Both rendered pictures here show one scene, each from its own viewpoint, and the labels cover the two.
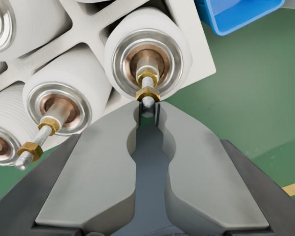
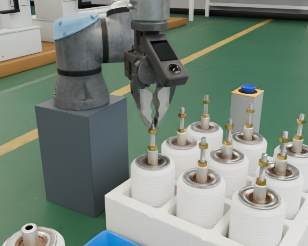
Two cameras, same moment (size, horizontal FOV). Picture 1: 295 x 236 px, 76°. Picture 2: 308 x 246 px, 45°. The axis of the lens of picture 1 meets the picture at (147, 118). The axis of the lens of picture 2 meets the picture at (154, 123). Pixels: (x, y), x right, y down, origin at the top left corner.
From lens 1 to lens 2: 68 cm
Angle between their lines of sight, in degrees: 40
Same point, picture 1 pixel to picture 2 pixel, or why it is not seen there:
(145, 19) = (163, 172)
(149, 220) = (108, 113)
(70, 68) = (186, 159)
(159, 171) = (104, 147)
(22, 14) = (210, 160)
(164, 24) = (154, 173)
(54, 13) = not seen: hidden behind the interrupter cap
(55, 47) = not seen: hidden behind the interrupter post
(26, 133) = (192, 135)
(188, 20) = (138, 205)
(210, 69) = (109, 194)
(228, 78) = not seen: outside the picture
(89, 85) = (173, 153)
